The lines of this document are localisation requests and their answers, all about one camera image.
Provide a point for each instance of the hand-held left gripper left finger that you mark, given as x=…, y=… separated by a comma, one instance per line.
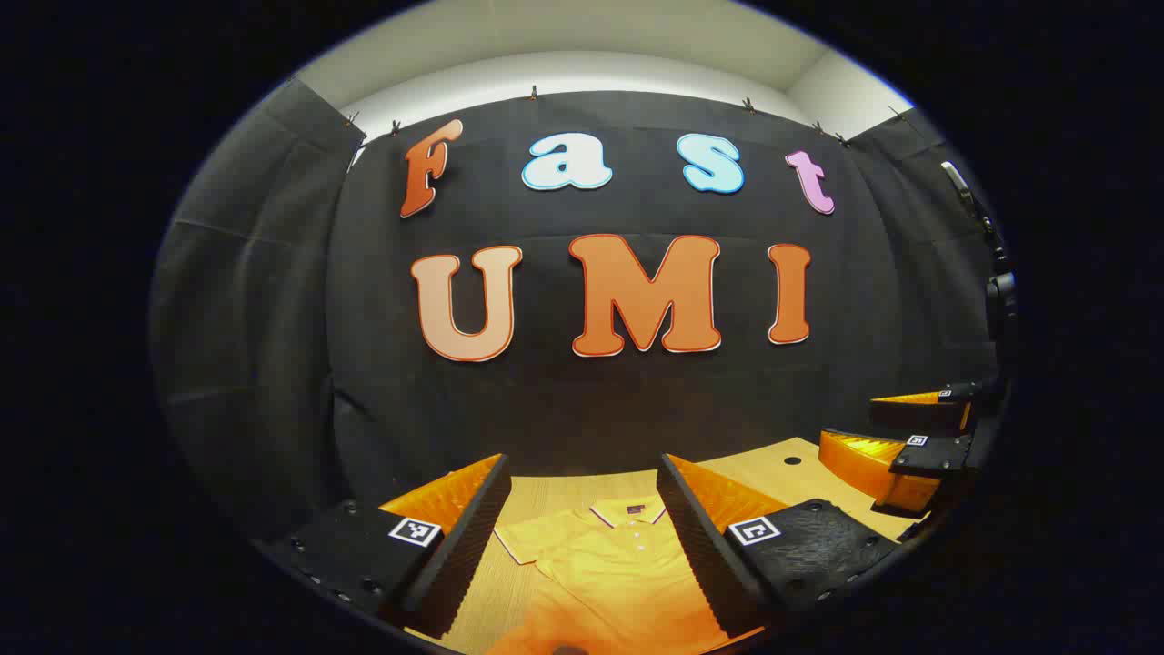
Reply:
x=468, y=546

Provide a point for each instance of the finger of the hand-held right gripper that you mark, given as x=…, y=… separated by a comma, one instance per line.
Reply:
x=941, y=458
x=918, y=416

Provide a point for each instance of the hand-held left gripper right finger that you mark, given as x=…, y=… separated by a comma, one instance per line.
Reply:
x=705, y=555

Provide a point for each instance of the orange polo T-shirt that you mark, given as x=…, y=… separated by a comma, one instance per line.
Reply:
x=609, y=582

